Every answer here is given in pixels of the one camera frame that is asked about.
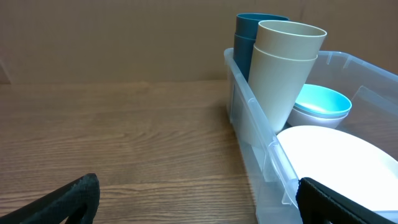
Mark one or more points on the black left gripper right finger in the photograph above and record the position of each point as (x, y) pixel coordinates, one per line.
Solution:
(318, 204)

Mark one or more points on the cream plastic cup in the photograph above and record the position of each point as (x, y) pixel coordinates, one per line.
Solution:
(276, 83)
(288, 39)

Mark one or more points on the light blue bowl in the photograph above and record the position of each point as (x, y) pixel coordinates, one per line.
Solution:
(321, 100)

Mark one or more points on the blue plastic cup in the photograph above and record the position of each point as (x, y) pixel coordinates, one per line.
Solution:
(242, 54)
(247, 23)

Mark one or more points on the grey green bowl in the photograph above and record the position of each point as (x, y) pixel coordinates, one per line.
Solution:
(298, 117)

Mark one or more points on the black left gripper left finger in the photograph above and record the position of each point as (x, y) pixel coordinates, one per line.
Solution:
(76, 202)

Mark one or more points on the pink plate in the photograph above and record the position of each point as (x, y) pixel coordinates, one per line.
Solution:
(344, 163)

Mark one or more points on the clear plastic storage bin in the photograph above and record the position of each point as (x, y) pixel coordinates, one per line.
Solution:
(373, 118)

